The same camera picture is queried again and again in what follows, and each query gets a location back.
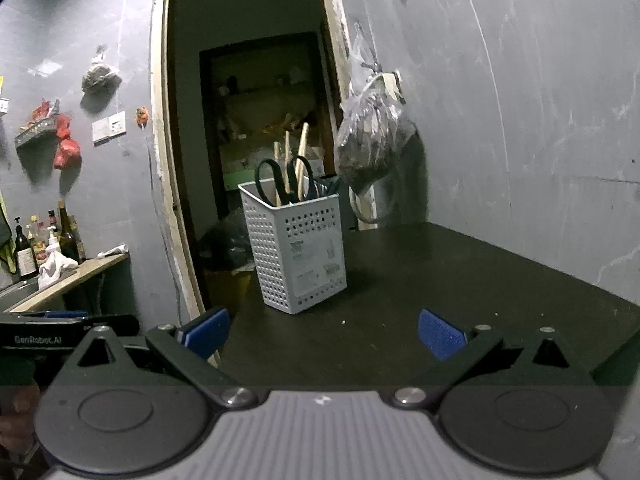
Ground white perforated utensil basket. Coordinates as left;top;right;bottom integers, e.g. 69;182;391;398
237;175;348;316

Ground yellow bin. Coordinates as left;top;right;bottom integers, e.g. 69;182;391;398
202;267;256;311

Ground metal wall faucet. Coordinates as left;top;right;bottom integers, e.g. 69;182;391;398
370;62;406;106

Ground dark green handled scissors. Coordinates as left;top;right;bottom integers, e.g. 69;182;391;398
254;155;317;207

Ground metal sink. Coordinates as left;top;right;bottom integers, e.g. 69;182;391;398
0;280;41;311

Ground dark wooden shelf cabinet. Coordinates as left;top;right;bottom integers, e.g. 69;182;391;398
199;31;337;211

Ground person's left hand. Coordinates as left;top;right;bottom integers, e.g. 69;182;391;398
0;385;43;461

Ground metal wall rack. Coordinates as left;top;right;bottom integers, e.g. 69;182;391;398
14;120;58;148

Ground grey hanging bag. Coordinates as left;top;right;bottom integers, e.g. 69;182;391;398
81;45;123;96

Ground black garbage bag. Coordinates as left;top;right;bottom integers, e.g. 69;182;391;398
200;210;256;273

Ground cream door frame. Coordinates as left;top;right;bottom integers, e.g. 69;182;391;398
149;0;351;321

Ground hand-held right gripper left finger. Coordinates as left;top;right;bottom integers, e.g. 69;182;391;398
50;307;258;408

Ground white cloth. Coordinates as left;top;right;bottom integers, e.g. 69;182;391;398
37;250;80;288

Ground tall brown glass bottle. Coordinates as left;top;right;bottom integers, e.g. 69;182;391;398
56;200;82;263

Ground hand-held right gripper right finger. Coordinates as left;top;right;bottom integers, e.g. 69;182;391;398
392;309;596;408

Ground wooden side counter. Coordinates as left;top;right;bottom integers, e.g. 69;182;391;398
10;252;131;313

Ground green box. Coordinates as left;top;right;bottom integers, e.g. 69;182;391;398
222;170;261;191

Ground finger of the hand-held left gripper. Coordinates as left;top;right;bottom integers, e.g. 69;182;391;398
45;311;140;337

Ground red plastic bag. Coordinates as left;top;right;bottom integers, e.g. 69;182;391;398
52;115;82;170

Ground dark glass bottle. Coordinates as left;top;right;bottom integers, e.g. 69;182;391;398
12;217;37;281

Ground small sauce bottle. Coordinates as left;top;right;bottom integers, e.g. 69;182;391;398
27;215;48;261

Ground wooden chopstick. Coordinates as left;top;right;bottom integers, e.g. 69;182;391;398
273;141;283;206
283;131;293;196
296;122;311;201

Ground clear plastic bag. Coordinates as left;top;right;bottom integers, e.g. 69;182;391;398
336;22;418;196

